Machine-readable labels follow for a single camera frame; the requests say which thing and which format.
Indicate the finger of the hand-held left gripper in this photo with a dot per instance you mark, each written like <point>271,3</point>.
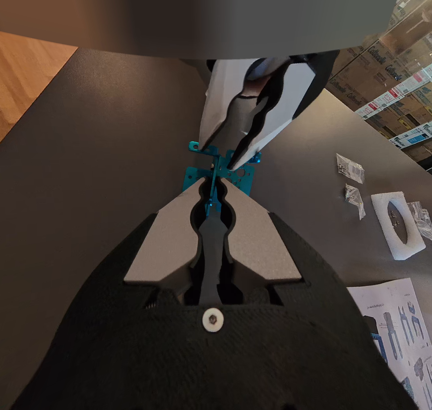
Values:
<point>219,89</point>
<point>290,93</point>

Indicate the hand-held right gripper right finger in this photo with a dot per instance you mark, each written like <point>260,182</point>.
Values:
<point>260,248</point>

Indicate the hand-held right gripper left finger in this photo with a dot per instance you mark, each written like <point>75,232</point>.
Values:
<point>165,248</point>

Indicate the blue metal bracket assembly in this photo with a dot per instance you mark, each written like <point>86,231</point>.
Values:
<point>197,172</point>

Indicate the dark desk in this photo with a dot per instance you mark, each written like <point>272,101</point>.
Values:
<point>101,130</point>

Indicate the person's left hand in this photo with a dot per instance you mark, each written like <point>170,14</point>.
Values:
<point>254,87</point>

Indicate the stack of cardboard boxes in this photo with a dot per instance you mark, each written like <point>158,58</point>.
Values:
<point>381,79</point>

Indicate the small plastic bag of screws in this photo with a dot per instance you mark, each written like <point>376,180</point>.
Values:
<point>352,170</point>
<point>354,197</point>

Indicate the white foam block with hole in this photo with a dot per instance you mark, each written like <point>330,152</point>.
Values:
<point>379,211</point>

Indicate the assembly instruction manual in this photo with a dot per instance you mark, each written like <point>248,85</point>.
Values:
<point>388,298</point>

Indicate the clear plastic bag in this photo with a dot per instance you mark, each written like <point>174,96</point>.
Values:
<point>423,217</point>

